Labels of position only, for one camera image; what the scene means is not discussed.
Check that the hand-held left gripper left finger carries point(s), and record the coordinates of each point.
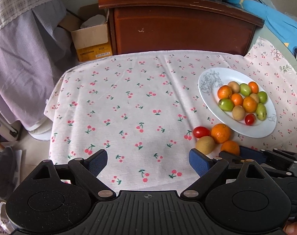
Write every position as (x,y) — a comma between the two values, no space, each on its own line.
(98,162)

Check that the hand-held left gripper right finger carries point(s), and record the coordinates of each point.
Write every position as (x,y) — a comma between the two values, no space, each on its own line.
(199,162)

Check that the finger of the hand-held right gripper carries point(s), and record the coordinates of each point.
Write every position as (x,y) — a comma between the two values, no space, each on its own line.
(227,157)
(251,153)

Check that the brown longan fruit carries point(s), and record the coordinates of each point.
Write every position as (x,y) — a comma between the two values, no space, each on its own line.
(205,145)
(234,86)
(255,97)
(238,112)

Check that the white plate with grey flower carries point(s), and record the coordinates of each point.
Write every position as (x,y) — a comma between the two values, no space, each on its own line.
(260,127)

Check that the red cherry tomato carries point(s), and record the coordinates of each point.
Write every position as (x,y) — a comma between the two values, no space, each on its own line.
(249,119)
(201,132)

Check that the green fruit with dark spots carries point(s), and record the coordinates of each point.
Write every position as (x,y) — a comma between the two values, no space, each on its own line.
(261,111)

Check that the large orange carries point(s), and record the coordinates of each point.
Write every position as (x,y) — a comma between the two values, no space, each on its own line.
(249,104)

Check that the green and red tomato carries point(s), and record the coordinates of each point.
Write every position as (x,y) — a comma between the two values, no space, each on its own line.
(226,104)

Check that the oval small orange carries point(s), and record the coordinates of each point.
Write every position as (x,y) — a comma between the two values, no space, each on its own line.
(237,99)

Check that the small green fruit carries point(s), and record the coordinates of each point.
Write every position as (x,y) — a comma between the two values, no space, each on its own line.
(262,96)

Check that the orange with green stem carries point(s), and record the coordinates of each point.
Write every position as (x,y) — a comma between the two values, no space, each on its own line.
(224,91)

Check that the person's right hand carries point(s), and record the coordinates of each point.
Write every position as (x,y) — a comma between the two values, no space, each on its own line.
(296,228)

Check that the white basin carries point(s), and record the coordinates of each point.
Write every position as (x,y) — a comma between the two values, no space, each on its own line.
(40,132)

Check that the cherry print tablecloth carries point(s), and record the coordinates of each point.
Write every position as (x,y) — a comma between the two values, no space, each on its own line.
(138,90)

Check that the dark cloth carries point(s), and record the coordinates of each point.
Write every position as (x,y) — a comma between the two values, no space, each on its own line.
(3,171)

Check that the white plastic case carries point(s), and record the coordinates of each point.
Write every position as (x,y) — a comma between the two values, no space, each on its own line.
(4,124)

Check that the grey-green bed sheet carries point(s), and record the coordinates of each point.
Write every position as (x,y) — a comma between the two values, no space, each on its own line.
(275,44)

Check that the open cardboard box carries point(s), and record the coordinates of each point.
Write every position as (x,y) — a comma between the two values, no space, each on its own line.
(92,44)

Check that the lilac checked cloth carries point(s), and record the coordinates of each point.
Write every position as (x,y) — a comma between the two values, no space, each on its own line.
(21,66)

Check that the blue printed quilt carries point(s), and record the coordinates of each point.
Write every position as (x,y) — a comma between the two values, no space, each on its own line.
(285,24)

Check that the white crumpled bag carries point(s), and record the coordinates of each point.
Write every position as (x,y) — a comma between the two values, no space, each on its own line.
(93,22)

